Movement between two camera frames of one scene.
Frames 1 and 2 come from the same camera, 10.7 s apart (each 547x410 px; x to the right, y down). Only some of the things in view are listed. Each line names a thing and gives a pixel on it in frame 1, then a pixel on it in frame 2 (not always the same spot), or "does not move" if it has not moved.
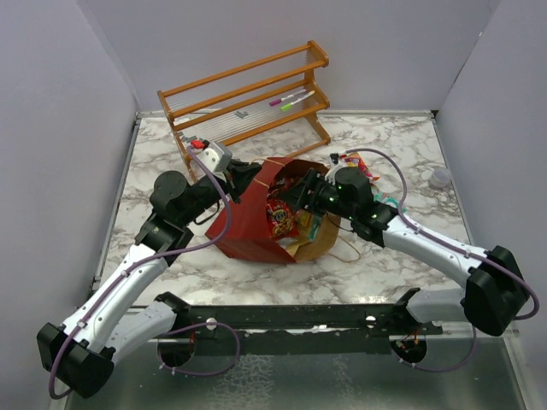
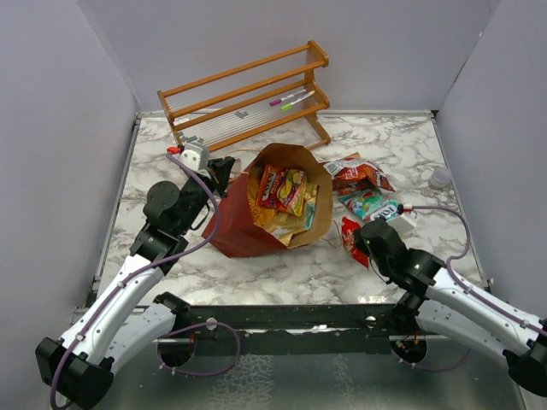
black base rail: [349, 328] does not move
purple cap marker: [280, 100] does not move
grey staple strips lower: [187, 139] does not move
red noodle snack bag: [281, 216] -> [282, 188]
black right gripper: [314, 181] -> [361, 243]
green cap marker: [288, 105] does not move
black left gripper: [238, 177] -> [221, 170]
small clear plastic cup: [440, 178] does not move
